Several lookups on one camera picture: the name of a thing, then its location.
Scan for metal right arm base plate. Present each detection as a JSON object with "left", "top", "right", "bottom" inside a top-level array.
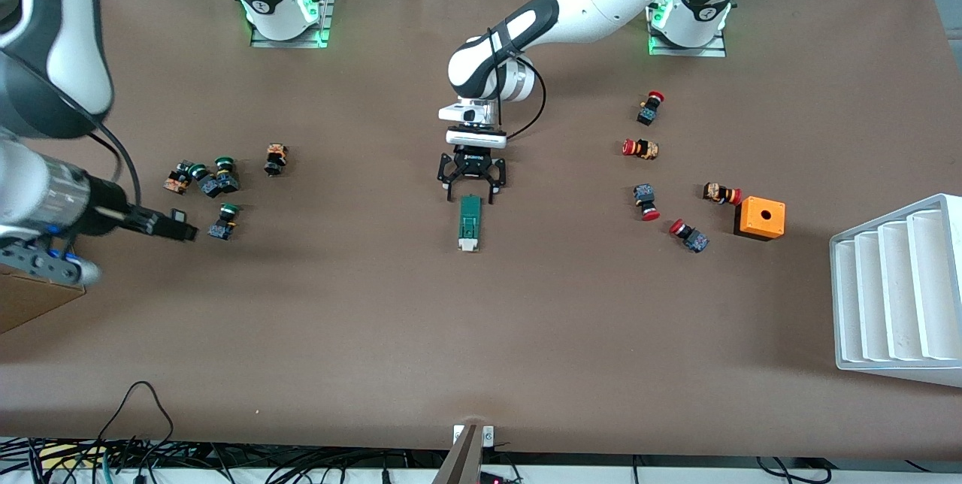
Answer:
[{"left": 250, "top": 0, "right": 335, "bottom": 49}]

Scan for white stepped tray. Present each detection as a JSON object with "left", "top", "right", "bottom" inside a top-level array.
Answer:
[{"left": 829, "top": 193, "right": 962, "bottom": 389}]

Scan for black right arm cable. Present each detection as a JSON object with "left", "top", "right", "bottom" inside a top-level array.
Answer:
[{"left": 89, "top": 129, "right": 144, "bottom": 208}]

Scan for brown cardboard box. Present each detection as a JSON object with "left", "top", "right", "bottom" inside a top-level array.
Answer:
[{"left": 0, "top": 266, "right": 86, "bottom": 334}]

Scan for green pushbutton blue block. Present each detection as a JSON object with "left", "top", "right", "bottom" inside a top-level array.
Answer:
[
  {"left": 207, "top": 202, "right": 241, "bottom": 241},
  {"left": 213, "top": 156, "right": 241, "bottom": 195},
  {"left": 188, "top": 163, "right": 222, "bottom": 199}
]

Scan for black floor cables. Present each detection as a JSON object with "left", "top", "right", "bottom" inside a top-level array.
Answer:
[{"left": 755, "top": 456, "right": 835, "bottom": 484}]

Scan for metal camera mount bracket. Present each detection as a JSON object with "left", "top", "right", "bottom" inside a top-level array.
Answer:
[{"left": 431, "top": 424, "right": 497, "bottom": 484}]

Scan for orange button enclosure box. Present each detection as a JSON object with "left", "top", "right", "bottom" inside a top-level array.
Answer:
[{"left": 734, "top": 196, "right": 787, "bottom": 242}]

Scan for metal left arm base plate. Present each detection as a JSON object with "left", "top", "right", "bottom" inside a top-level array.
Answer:
[{"left": 648, "top": 0, "right": 728, "bottom": 58}]

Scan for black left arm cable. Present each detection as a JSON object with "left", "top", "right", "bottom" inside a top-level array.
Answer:
[{"left": 487, "top": 27, "right": 546, "bottom": 144}]

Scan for tangle of black cables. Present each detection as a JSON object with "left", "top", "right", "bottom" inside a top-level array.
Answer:
[{"left": 0, "top": 435, "right": 452, "bottom": 484}]

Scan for black looped cable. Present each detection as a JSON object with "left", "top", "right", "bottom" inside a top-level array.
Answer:
[{"left": 94, "top": 381, "right": 175, "bottom": 462}]

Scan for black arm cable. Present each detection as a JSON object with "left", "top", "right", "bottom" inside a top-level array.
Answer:
[
  {"left": 487, "top": 27, "right": 546, "bottom": 144},
  {"left": 89, "top": 129, "right": 144, "bottom": 208}
]

